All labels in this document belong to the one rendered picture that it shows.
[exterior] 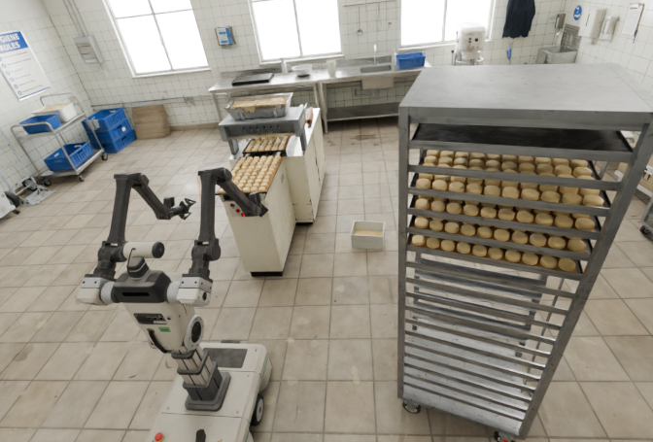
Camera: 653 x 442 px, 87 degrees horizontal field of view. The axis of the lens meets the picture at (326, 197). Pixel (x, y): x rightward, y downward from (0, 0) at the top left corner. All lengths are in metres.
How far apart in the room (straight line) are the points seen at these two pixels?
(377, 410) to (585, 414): 1.13
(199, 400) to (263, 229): 1.21
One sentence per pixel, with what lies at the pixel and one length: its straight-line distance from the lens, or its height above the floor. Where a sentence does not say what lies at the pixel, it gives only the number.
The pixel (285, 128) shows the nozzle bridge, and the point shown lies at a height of 1.07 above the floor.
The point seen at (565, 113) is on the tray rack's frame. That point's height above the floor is 1.81.
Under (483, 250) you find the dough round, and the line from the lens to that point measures 1.45.
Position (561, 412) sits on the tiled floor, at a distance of 2.61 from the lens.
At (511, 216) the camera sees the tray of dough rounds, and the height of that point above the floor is 1.42.
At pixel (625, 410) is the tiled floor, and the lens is 2.76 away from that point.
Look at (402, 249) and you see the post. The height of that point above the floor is 1.25.
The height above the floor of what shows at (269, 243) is 0.41.
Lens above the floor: 2.18
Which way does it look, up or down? 33 degrees down
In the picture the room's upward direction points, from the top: 7 degrees counter-clockwise
